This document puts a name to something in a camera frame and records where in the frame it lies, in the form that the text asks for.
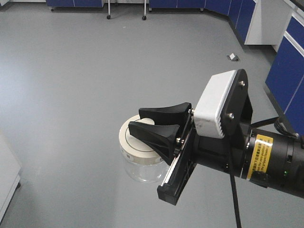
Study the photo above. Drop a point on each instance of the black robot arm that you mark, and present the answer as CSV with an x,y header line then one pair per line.
x,y
267,159

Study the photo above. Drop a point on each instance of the white cabinet corner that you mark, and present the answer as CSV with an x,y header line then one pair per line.
x,y
9,174

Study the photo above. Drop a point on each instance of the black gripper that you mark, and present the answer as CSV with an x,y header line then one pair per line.
x,y
219,154

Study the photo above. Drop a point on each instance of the blue lab cabinets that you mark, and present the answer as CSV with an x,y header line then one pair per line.
x,y
104,72

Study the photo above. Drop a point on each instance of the wheeled cart legs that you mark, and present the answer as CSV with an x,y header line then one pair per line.
x,y
127,6

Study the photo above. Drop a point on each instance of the glass jar with cream lid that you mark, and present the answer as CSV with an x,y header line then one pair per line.
x,y
141,162

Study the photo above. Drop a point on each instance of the small grey floor object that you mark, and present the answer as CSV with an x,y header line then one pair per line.
x,y
233,57

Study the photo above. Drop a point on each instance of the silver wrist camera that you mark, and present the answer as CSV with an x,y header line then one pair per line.
x,y
207,112

